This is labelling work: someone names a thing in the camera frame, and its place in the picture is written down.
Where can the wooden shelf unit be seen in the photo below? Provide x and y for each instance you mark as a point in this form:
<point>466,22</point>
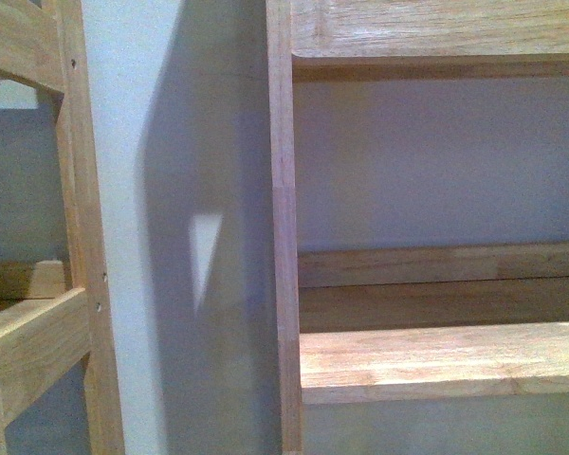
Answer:
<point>420,181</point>

